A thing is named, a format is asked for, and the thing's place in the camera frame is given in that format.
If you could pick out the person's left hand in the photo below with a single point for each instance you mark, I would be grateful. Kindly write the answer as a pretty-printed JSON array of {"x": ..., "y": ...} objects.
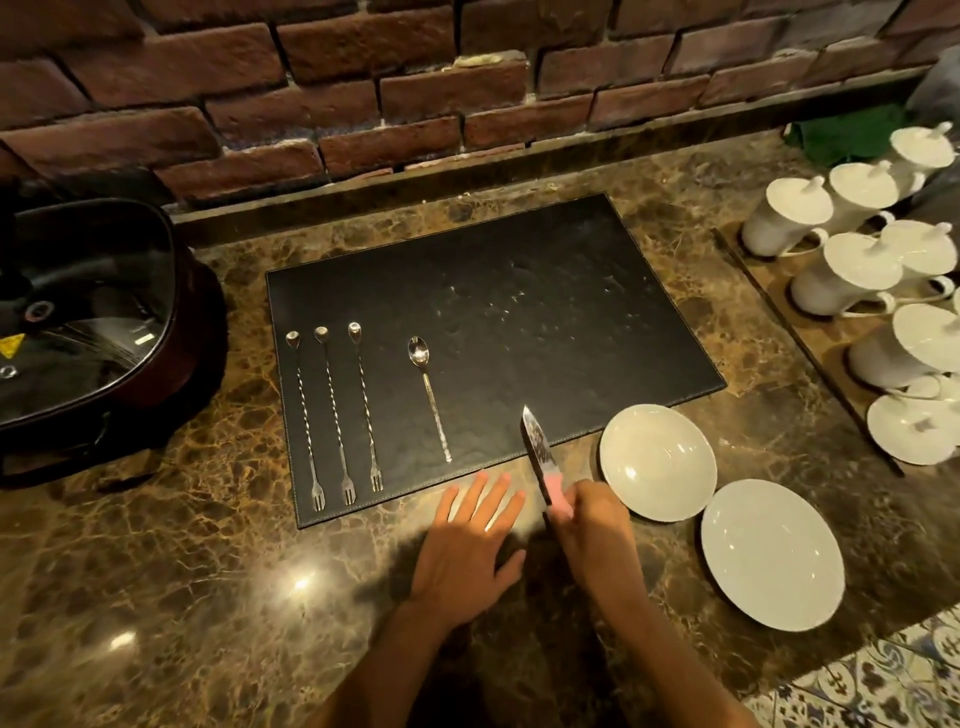
[{"x": 457, "y": 562}]

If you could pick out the person's right hand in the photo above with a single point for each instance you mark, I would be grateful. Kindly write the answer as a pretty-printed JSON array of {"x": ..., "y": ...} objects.
[{"x": 600, "y": 540}]

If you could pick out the person's left thumb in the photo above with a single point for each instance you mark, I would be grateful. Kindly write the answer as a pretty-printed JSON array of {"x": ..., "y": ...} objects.
[{"x": 511, "y": 571}]

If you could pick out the person's right fingers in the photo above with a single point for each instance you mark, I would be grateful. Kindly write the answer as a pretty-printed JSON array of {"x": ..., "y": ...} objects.
[{"x": 559, "y": 499}]

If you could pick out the person's left little finger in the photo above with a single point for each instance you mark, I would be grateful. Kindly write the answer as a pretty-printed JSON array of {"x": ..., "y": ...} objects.
[{"x": 446, "y": 506}]

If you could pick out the person's left middle finger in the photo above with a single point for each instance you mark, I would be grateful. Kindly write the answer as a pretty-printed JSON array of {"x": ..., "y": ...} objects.
[{"x": 499, "y": 499}]

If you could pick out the patterned steel knife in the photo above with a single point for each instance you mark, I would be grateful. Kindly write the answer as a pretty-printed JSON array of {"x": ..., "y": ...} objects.
[{"x": 537, "y": 442}]

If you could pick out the person's left forearm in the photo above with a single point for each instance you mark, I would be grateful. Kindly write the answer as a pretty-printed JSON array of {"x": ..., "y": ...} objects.
[{"x": 382, "y": 667}]

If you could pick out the person's right forearm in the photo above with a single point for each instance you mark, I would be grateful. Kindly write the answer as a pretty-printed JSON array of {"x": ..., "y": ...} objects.
[{"x": 660, "y": 660}]

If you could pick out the white round plate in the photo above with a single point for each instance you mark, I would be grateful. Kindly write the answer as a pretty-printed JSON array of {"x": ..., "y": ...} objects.
[
  {"x": 657, "y": 461},
  {"x": 772, "y": 555}
]

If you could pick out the silver teaspoon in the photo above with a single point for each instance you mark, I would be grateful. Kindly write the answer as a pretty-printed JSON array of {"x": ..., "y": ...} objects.
[{"x": 432, "y": 397}]

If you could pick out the twisted bar spoon with fork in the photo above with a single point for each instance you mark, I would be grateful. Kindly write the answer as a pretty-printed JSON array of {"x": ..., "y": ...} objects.
[
  {"x": 334, "y": 412},
  {"x": 306, "y": 420},
  {"x": 364, "y": 405}
]

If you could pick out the black leather placemat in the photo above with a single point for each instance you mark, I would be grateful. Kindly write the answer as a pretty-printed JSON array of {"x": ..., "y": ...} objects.
[{"x": 510, "y": 315}]

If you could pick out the wooden serving tray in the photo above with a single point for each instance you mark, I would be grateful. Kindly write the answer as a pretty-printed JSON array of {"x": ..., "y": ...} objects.
[{"x": 806, "y": 330}]

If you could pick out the dark electric hot pot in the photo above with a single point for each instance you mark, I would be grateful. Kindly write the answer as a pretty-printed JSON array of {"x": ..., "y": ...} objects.
[{"x": 187, "y": 352}]

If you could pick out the group of white lidded cups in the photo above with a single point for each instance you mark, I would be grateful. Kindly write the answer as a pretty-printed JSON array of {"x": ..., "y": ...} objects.
[{"x": 855, "y": 277}]

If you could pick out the glass pot lid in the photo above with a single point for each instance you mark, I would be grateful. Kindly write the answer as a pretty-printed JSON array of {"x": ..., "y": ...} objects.
[{"x": 82, "y": 315}]

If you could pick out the green cloth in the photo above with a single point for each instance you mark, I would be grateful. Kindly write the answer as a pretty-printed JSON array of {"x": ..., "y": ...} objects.
[{"x": 844, "y": 135}]

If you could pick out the grey container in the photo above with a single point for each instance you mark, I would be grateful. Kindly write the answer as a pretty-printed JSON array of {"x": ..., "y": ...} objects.
[{"x": 937, "y": 94}]

